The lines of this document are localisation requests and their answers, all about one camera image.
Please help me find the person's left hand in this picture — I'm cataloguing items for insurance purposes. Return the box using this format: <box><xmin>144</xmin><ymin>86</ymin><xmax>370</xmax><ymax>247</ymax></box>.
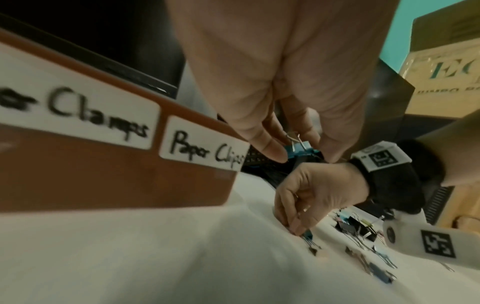
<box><xmin>165</xmin><ymin>0</ymin><xmax>400</xmax><ymax>164</ymax></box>

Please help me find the person's right hand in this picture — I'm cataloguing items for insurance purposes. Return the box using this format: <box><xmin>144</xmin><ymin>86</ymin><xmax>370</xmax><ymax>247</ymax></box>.
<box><xmin>273</xmin><ymin>161</ymin><xmax>371</xmax><ymax>237</ymax></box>

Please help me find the blue binder clip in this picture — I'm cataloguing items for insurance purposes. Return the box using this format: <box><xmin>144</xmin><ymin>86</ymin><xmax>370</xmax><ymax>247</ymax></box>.
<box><xmin>300</xmin><ymin>229</ymin><xmax>323</xmax><ymax>250</ymax></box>
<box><xmin>283</xmin><ymin>133</ymin><xmax>323</xmax><ymax>163</ymax></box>

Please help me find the person's right forearm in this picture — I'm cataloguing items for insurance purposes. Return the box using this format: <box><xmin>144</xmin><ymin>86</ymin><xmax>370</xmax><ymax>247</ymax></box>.
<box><xmin>415</xmin><ymin>109</ymin><xmax>480</xmax><ymax>188</ymax></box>

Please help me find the pile of assorted binder clips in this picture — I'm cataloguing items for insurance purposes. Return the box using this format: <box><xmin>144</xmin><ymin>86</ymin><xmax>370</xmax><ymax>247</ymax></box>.
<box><xmin>309</xmin><ymin>207</ymin><xmax>456</xmax><ymax>285</ymax></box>

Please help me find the white marker tag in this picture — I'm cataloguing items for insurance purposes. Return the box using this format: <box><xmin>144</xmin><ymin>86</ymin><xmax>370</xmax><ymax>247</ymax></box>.
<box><xmin>350</xmin><ymin>141</ymin><xmax>413</xmax><ymax>173</ymax></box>

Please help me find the black mesh tray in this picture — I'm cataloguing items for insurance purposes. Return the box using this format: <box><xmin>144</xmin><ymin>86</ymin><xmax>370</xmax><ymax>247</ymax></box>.
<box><xmin>240</xmin><ymin>145</ymin><xmax>324</xmax><ymax>191</ymax></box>

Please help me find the small white handwritten label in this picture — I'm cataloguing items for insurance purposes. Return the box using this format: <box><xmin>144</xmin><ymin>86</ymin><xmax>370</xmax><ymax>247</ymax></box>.
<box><xmin>159</xmin><ymin>115</ymin><xmax>251</xmax><ymax>173</ymax></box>

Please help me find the black monitor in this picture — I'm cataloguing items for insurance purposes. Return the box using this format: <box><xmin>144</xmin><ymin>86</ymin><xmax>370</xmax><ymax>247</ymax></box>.
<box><xmin>0</xmin><ymin>0</ymin><xmax>187</xmax><ymax>100</ymax></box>

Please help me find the printed cardboard box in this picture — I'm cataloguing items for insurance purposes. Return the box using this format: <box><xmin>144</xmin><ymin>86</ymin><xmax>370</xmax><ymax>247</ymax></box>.
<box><xmin>398</xmin><ymin>0</ymin><xmax>480</xmax><ymax>120</ymax></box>

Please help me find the white table cloth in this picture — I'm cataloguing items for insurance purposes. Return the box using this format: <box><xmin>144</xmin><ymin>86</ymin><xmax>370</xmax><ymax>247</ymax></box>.
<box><xmin>0</xmin><ymin>170</ymin><xmax>480</xmax><ymax>304</ymax></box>

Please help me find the brown organizer box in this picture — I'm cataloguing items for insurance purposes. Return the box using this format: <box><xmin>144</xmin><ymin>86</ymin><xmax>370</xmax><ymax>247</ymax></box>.
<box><xmin>0</xmin><ymin>26</ymin><xmax>251</xmax><ymax>215</ymax></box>

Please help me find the large white handwritten label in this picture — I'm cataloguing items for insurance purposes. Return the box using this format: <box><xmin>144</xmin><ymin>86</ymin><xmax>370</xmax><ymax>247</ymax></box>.
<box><xmin>0</xmin><ymin>41</ymin><xmax>162</xmax><ymax>151</ymax></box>

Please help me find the black wrist strap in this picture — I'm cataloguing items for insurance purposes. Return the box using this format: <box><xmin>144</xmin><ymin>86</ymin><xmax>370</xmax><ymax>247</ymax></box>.
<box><xmin>349</xmin><ymin>139</ymin><xmax>446</xmax><ymax>215</ymax></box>

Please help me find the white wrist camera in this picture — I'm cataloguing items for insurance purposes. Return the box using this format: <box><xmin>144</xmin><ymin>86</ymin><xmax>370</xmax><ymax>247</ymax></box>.
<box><xmin>381</xmin><ymin>206</ymin><xmax>480</xmax><ymax>271</ymax></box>

